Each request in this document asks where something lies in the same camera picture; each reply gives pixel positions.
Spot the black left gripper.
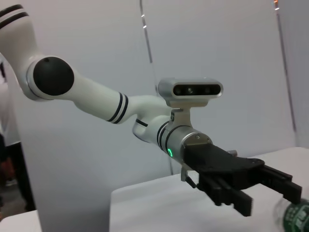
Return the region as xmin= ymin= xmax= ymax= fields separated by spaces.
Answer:
xmin=182 ymin=142 xmax=303 ymax=218

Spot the clear green-label water bottle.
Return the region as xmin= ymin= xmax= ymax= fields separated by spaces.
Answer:
xmin=272 ymin=198 xmax=309 ymax=232

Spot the person in white shirt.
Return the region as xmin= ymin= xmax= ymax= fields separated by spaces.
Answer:
xmin=0 ymin=52 xmax=37 ymax=215

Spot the left wrist cable with plug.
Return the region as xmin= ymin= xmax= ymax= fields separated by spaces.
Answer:
xmin=181 ymin=168 xmax=197 ymax=189

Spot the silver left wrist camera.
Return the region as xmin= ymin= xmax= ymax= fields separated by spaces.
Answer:
xmin=157 ymin=77 xmax=224 ymax=108

